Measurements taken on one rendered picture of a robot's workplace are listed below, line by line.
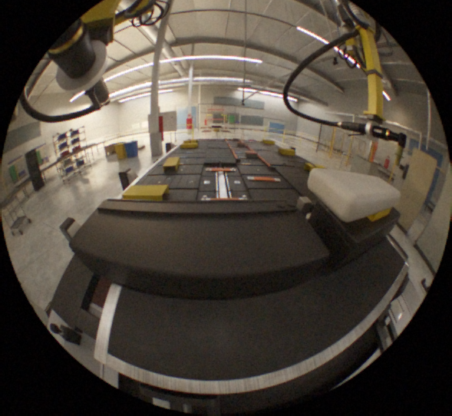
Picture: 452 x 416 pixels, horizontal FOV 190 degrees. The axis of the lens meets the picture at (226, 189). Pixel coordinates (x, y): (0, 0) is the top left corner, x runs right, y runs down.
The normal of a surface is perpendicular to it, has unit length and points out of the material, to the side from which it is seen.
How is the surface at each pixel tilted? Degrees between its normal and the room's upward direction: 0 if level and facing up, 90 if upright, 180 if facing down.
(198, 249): 0
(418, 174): 90
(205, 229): 0
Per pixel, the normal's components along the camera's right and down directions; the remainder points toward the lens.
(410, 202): -1.00, 0.00
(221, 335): 0.04, -0.87
